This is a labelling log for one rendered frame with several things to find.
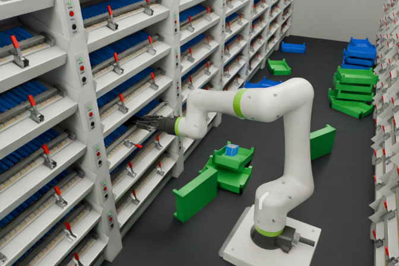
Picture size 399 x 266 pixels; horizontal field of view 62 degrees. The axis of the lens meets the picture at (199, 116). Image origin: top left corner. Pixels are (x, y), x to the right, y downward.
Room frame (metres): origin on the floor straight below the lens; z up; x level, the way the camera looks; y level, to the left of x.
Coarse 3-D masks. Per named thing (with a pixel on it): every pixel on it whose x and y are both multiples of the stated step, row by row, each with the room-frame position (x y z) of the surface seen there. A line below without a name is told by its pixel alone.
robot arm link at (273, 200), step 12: (276, 180) 1.03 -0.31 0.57; (288, 180) 1.02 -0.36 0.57; (264, 192) 0.96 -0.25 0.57; (276, 192) 0.95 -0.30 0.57; (288, 192) 0.96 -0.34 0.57; (264, 204) 0.92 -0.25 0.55; (276, 204) 0.91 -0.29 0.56; (288, 204) 0.93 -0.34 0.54; (264, 216) 0.91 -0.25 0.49; (276, 216) 0.90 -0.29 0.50; (264, 228) 0.91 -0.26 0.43; (276, 228) 0.90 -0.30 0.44
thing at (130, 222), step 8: (208, 128) 2.28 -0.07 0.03; (192, 144) 2.02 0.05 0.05; (184, 160) 1.88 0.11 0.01; (168, 176) 1.68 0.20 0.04; (160, 184) 1.59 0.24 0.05; (152, 192) 1.51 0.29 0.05; (152, 200) 1.49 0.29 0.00; (144, 208) 1.42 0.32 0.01; (136, 216) 1.34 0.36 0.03; (128, 224) 1.28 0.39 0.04; (120, 232) 1.21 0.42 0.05; (96, 264) 1.03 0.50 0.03
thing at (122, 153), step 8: (160, 96) 1.74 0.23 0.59; (168, 104) 1.72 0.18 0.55; (168, 112) 1.66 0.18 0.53; (128, 128) 1.44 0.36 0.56; (136, 136) 1.40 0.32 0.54; (144, 136) 1.42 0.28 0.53; (120, 152) 1.27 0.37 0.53; (128, 152) 1.29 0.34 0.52; (112, 160) 1.21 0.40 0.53; (120, 160) 1.24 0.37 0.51; (112, 168) 1.19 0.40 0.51
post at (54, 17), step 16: (32, 16) 1.12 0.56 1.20; (48, 16) 1.09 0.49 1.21; (64, 16) 1.08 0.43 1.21; (80, 16) 1.15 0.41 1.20; (64, 32) 1.07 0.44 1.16; (80, 32) 1.14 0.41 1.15; (80, 48) 1.12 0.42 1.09; (64, 64) 1.08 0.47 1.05; (64, 80) 1.09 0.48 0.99; (80, 96) 1.08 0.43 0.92; (80, 112) 1.07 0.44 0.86; (96, 112) 1.14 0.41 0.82; (80, 128) 1.08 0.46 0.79; (96, 128) 1.13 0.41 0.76; (80, 160) 1.09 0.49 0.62; (96, 176) 1.08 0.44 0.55; (96, 192) 1.07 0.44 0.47; (112, 192) 1.15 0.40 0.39; (112, 208) 1.13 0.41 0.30; (96, 224) 1.09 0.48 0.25; (112, 240) 1.10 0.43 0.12; (112, 256) 1.08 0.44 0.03
